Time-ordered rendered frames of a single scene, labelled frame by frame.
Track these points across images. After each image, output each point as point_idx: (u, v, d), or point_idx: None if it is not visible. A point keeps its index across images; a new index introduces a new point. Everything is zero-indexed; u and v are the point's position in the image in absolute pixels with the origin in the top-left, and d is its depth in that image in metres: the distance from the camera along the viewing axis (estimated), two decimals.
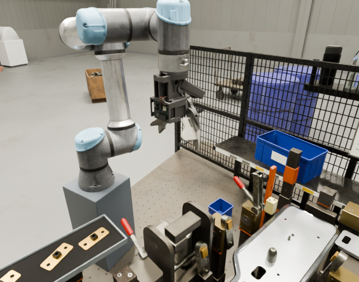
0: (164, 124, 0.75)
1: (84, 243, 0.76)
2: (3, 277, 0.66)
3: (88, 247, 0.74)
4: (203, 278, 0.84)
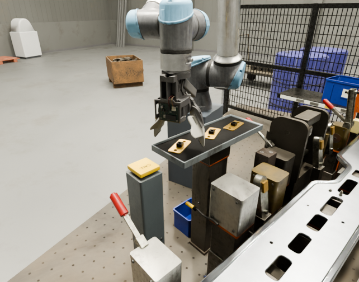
0: (161, 126, 0.74)
1: (228, 127, 0.87)
2: (177, 141, 0.78)
3: (234, 128, 0.86)
4: (319, 169, 0.96)
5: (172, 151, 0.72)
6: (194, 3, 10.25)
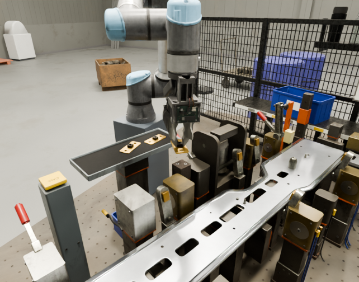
0: (176, 133, 0.72)
1: (149, 141, 0.96)
2: (172, 143, 0.77)
3: (152, 142, 0.95)
4: (239, 178, 1.05)
5: (180, 152, 0.72)
6: None
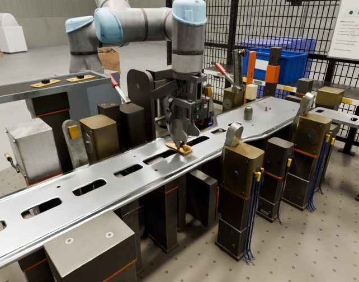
0: None
1: (71, 79, 0.82)
2: (170, 145, 0.76)
3: (75, 80, 0.81)
4: None
5: (188, 150, 0.73)
6: None
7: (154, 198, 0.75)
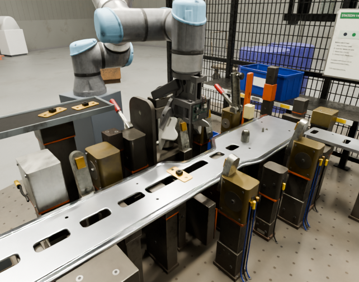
0: None
1: (76, 107, 0.86)
2: (171, 173, 0.80)
3: (80, 108, 0.85)
4: (183, 151, 0.95)
5: (187, 179, 0.77)
6: None
7: (155, 222, 0.79)
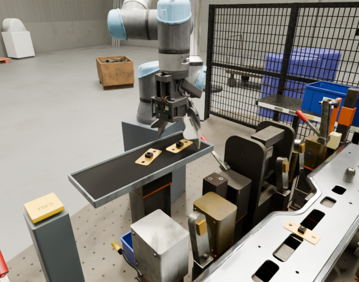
0: (164, 126, 0.75)
1: (171, 148, 0.74)
2: (292, 230, 0.68)
3: (178, 151, 0.73)
4: (284, 195, 0.83)
5: (317, 240, 0.65)
6: None
7: None
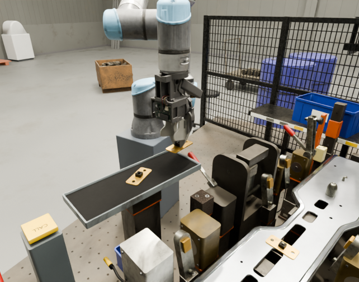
0: (174, 131, 0.73)
1: (171, 147, 0.74)
2: (273, 245, 0.72)
3: (177, 150, 0.72)
4: (269, 210, 0.87)
5: (296, 255, 0.69)
6: None
7: None
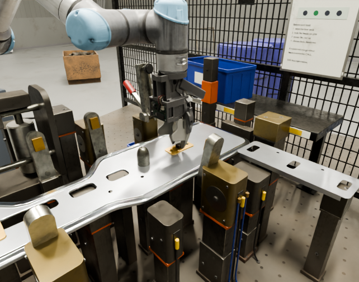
0: (173, 131, 0.74)
1: (170, 149, 0.74)
2: None
3: (175, 152, 0.73)
4: (41, 182, 0.62)
5: None
6: None
7: None
